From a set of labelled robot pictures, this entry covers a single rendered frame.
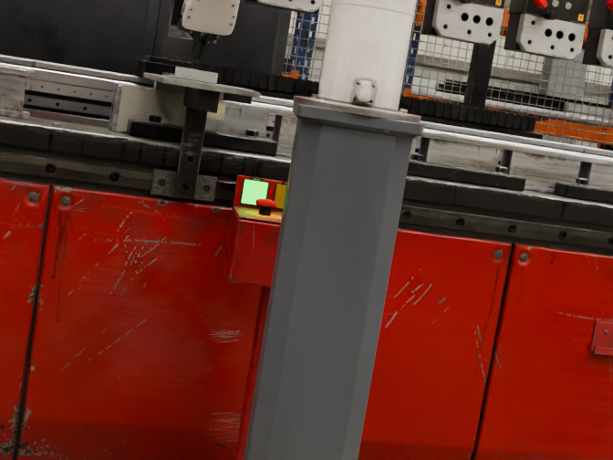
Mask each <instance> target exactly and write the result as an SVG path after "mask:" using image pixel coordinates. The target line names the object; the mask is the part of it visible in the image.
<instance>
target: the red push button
mask: <svg viewBox="0 0 613 460"><path fill-rule="evenodd" d="M255 203H256V204H257V205H260V208H259V214H260V215H266V216H270V214H271V209H272V208H276V206H277V204H276V202H275V201H273V200H268V199H261V198H260V199H257V200H256V201H255Z"/></svg>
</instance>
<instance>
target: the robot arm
mask: <svg viewBox="0 0 613 460"><path fill-rule="evenodd" d="M416 2H417V0H333V5H332V11H331V17H330V23H329V29H328V34H327V44H326V51H325V56H324V62H323V67H322V73H321V80H320V85H319V91H318V95H317V94H312V96H311V97H310V98H308V97H301V96H294V99H293V102H294V103H298V104H303V105H307V106H313V107H318V108H323V109H329V110H339V111H345V112H350V113H356V114H361V115H367V116H372V117H379V118H384V119H391V120H402V121H409V122H417V123H420V122H421V116H418V115H413V114H408V113H407V112H408V111H407V110H404V109H400V112H398V109H399V104H400V94H401V88H402V82H403V77H404V71H405V66H406V61H407V56H408V50H409V44H410V34H411V29H412V23H413V17H414V13H415V7H416ZM239 3H240V0H184V2H183V5H182V12H181V15H182V17H181V19H180V20H179V22H178V28H179V29H180V30H182V31H185V32H188V33H189V34H190V36H191V37H192V38H193V41H192V46H191V52H192V53H193V59H197V58H198V59H199V60H202V58H203V55H206V52H207V49H208V46H209V45H211V44H212V42H213V41H214V40H216V39H218V38H220V37H231V36H232V32H233V30H234V25H235V21H236V18H237V13H238V8H239ZM201 32H205V35H202V37H201Z"/></svg>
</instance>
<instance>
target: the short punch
mask: <svg viewBox="0 0 613 460"><path fill-rule="evenodd" d="M183 2H184V0H172V3H171V14H170V21H169V33H168V36H170V37H180V38H185V39H190V40H193V38H192V37H191V36H190V34H189V33H188V32H185V31H182V30H180V29H179V28H178V22H179V20H180V19H181V17H182V15H181V12H182V5H183Z"/></svg>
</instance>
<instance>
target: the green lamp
mask: <svg viewBox="0 0 613 460"><path fill-rule="evenodd" d="M267 186H268V183H263V182H257V181H250V180H244V190H243V197H242V203H244V204H256V203H255V201H256V200H257V199H260V198H261V199H265V198H266V192H267ZM256 205H257V204H256Z"/></svg>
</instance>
